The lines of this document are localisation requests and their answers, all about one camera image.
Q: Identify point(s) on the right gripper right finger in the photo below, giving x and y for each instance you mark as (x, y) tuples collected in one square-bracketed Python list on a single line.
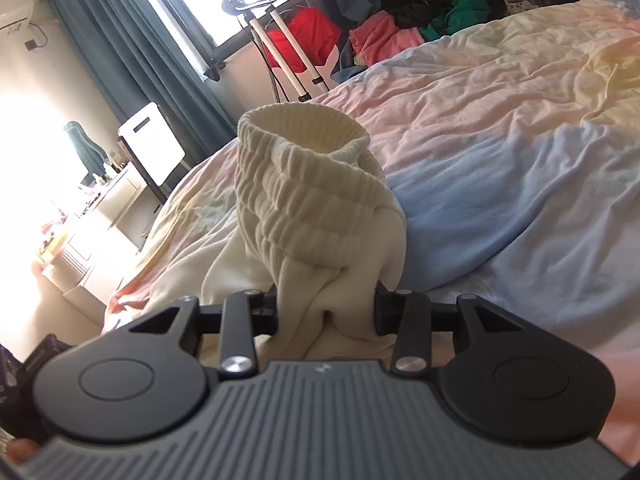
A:
[(408, 315)]

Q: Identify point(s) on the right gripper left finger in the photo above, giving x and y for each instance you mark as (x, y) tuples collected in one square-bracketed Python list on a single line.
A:
[(245, 315)]

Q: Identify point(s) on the cream white sweatpants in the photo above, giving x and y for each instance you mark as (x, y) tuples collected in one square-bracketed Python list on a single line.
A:
[(318, 220)]

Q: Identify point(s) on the white dressing table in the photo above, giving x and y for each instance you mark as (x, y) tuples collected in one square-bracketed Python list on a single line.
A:
[(95, 254)]

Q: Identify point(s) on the pastel tie-dye bed sheet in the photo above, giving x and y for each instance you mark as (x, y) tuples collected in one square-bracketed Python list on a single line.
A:
[(512, 148)]

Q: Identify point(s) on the white and black chair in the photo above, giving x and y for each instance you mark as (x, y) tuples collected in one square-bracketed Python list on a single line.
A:
[(152, 146)]

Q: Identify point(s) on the pink towel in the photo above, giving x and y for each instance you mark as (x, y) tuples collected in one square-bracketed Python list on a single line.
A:
[(379, 38)]

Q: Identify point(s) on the red cloth pile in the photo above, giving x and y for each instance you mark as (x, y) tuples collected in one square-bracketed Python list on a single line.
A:
[(315, 33)]

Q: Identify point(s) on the left teal curtain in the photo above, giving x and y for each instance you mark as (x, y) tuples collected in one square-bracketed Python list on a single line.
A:
[(133, 60)]

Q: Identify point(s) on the black garment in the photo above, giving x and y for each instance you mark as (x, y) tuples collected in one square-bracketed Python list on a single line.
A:
[(413, 13)]

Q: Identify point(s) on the green garment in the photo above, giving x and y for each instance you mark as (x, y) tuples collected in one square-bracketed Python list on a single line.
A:
[(454, 16)]

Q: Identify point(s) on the white air conditioner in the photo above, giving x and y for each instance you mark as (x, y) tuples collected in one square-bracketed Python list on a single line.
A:
[(14, 15)]

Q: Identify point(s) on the wavy frame mirror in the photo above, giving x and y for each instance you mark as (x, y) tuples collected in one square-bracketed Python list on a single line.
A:
[(92, 156)]

